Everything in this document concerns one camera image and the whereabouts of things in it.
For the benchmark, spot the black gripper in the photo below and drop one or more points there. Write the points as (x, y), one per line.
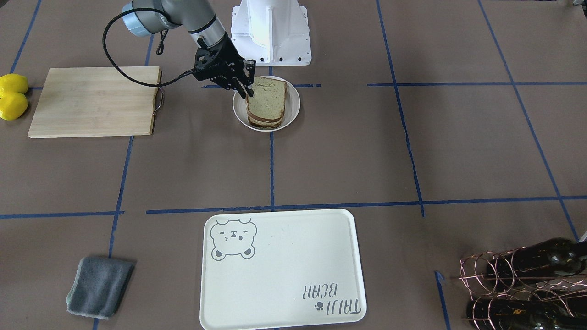
(228, 53)

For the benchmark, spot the bread slice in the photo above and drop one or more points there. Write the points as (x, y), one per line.
(269, 98)
(265, 123)

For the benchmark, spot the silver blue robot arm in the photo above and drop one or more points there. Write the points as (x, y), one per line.
(148, 17)

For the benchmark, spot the cream bear tray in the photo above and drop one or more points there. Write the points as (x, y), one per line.
(281, 269)

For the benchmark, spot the bread slice under egg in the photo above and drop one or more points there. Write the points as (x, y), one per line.
(265, 123)

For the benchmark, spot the white round plate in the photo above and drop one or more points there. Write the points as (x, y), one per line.
(292, 107)

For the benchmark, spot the wooden cutting board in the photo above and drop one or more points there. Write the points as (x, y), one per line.
(82, 102)

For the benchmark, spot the yellow lemon near board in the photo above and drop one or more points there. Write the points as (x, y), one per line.
(13, 83)

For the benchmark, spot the yellow lemon outer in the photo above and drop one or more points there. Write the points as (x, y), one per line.
(12, 105)

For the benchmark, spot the grey folded cloth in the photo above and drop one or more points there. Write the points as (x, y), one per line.
(99, 286)

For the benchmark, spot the dark wine bottle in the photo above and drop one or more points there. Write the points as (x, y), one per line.
(505, 313)
(545, 261)

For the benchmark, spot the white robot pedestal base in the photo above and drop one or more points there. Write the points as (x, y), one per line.
(272, 32)

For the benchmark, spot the copper wire bottle rack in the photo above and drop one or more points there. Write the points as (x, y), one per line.
(568, 292)

